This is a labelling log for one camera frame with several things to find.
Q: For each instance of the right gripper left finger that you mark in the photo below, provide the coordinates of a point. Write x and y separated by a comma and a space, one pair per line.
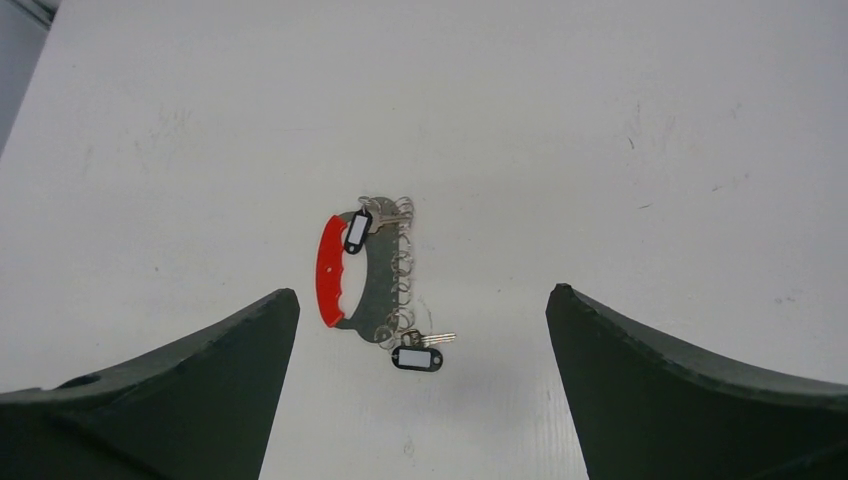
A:
200, 407

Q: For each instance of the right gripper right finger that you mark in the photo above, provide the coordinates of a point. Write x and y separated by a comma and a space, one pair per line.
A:
648, 405

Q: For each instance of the grey red keyring holder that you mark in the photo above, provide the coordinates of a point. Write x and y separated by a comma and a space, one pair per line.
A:
368, 293

